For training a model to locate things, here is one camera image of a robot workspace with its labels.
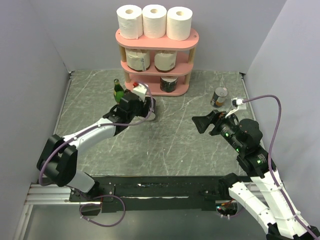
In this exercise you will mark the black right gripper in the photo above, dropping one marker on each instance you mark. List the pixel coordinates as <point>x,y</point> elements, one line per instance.
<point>216,117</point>

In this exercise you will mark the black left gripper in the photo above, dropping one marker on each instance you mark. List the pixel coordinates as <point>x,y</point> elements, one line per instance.
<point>141,112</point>

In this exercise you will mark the beige roll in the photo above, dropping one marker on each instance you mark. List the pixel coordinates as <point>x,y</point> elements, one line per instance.
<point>138,59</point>
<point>165,60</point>

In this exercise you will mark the white paper towel roll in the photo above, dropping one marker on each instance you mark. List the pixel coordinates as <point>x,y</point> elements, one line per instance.
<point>130,21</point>
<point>154,19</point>
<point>178,23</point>

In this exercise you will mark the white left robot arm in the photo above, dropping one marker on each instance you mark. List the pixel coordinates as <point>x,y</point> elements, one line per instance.
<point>58,160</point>

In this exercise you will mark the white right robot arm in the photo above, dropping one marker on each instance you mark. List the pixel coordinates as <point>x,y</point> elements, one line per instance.
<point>277,215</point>

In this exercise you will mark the pink three tier shelf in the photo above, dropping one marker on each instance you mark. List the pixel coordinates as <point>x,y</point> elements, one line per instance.
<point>184,63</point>

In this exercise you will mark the green glass bottle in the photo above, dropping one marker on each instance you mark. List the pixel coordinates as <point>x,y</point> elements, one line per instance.
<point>118,91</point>

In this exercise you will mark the tin can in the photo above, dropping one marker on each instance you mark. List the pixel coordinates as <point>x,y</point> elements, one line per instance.
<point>219,96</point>

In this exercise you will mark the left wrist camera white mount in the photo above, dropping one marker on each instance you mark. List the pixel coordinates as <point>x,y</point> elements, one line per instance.
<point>140,90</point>

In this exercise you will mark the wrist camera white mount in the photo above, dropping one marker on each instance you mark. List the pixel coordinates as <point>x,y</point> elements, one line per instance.
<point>237,104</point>
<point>140,90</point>

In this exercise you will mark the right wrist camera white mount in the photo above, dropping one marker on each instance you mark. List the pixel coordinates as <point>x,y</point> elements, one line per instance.
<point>237,104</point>

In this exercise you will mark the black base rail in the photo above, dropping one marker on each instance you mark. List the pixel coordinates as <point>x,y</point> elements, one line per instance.
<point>150,193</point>

